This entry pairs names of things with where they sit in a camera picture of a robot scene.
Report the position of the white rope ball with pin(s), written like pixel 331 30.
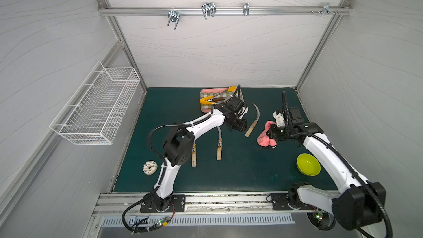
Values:
pixel 150 167

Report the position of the metal U-bolt clamp middle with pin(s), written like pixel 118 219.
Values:
pixel 208 10

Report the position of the yellow tipped metal tongs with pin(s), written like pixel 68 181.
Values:
pixel 213 96

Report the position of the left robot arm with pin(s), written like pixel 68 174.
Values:
pixel 179 142

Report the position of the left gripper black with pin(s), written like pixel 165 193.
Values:
pixel 239 123

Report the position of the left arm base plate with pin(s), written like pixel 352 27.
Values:
pixel 155 204

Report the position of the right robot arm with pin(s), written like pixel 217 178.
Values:
pixel 358 201

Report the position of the metal u-bolt clamp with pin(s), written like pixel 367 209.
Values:
pixel 173 17
pixel 208 10

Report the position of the lime green bowl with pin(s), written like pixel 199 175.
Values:
pixel 308 165

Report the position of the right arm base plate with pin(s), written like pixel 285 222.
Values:
pixel 279 201

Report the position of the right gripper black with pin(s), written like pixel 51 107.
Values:
pixel 289 115

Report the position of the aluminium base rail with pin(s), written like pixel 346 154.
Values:
pixel 196 203

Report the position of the white wire basket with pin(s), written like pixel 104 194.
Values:
pixel 94 113

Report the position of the white vent strip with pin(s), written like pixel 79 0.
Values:
pixel 206 220

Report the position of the metal U-bolt clamp left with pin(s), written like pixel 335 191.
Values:
pixel 173 17

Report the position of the aluminium crossbar rail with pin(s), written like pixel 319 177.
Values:
pixel 221 11

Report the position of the pink checkered tray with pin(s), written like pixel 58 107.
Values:
pixel 207 108

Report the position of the metal bracket with bolts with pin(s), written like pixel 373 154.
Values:
pixel 326 10

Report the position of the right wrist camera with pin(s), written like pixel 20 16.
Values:
pixel 279 119

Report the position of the pink rag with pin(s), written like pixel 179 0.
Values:
pixel 264 140

